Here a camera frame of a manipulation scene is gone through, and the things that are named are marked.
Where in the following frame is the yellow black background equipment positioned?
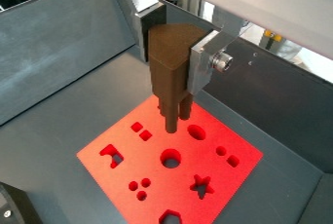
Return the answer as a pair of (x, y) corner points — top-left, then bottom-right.
(260, 28), (304, 60)

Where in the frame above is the black box corner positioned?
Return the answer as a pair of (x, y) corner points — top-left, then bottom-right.
(0, 182), (43, 224)

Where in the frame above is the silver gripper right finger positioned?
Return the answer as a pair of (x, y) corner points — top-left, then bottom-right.
(187, 7), (252, 95)

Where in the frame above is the grey bin enclosure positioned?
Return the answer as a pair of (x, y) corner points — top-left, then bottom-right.
(0, 0), (333, 224)

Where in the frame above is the brown three prong peg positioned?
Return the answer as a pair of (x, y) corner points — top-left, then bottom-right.
(149, 23), (206, 133)

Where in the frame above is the red shape sorting board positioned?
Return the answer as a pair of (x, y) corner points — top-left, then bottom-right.
(76, 96), (262, 224)

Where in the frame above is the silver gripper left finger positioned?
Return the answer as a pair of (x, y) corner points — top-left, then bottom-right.
(126, 0), (167, 61)

